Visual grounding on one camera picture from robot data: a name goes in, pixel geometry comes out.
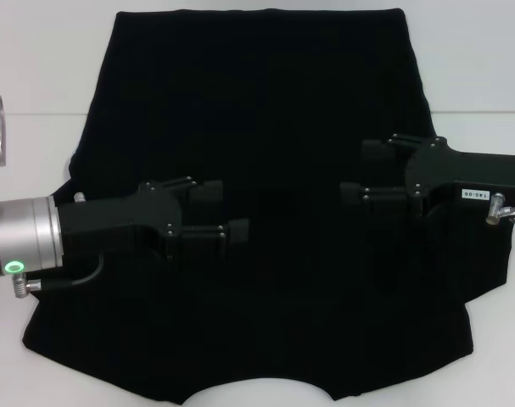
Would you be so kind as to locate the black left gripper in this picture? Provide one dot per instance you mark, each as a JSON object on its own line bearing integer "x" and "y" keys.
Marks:
{"x": 113, "y": 224}

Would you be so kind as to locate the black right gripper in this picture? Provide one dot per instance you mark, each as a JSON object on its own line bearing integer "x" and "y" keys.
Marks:
{"x": 452, "y": 174}

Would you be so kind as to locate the black shirt with FREE print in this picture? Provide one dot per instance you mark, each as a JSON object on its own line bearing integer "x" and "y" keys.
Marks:
{"x": 261, "y": 106}

